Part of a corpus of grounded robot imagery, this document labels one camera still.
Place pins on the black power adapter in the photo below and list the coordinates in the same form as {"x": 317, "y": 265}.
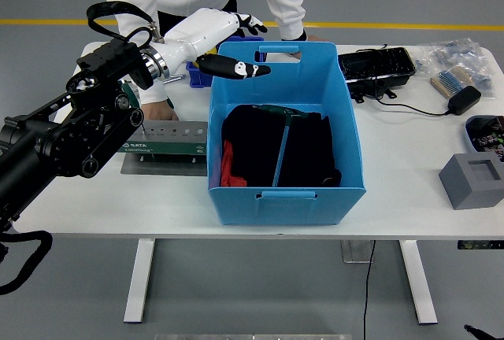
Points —
{"x": 464, "y": 100}

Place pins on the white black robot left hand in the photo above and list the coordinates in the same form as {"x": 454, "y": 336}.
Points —
{"x": 197, "y": 33}

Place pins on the black plastic case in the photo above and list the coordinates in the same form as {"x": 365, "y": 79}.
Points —
{"x": 378, "y": 66}

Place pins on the grey recessed block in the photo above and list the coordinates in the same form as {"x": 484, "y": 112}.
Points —
{"x": 468, "y": 190}

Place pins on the white table leg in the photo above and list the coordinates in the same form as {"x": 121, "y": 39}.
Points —
{"x": 139, "y": 281}
{"x": 417, "y": 281}

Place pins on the green steel SATA tool stand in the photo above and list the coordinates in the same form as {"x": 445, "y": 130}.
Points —
{"x": 165, "y": 147}

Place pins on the large light blue plastic box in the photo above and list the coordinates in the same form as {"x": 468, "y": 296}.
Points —
{"x": 291, "y": 210}

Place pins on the black table control panel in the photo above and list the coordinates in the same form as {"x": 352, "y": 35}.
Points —
{"x": 480, "y": 245}

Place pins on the small dark blue bin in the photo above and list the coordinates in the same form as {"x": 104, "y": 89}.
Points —
{"x": 199, "y": 78}

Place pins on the person's left hand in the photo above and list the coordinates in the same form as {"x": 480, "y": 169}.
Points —
{"x": 315, "y": 38}

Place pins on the red cloth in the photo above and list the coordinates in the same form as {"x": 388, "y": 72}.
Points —
{"x": 228, "y": 167}

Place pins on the clear plastic parts bags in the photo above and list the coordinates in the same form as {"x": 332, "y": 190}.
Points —
{"x": 456, "y": 52}

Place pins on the black cloth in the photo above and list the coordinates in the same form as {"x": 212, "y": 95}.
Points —
{"x": 252, "y": 147}

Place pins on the taped resistor bundle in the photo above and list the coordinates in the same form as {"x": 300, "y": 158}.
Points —
{"x": 451, "y": 80}

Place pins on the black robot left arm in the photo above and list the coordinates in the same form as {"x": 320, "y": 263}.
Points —
{"x": 59, "y": 139}

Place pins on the person's right hand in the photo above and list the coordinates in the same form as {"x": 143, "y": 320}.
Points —
{"x": 159, "y": 111}

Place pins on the grey under-table bracket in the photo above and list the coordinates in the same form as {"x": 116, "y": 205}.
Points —
{"x": 354, "y": 253}

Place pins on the blue tray with electronic parts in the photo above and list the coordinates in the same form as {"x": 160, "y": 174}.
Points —
{"x": 486, "y": 133}

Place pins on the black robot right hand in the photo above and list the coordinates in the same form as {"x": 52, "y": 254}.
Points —
{"x": 478, "y": 334}

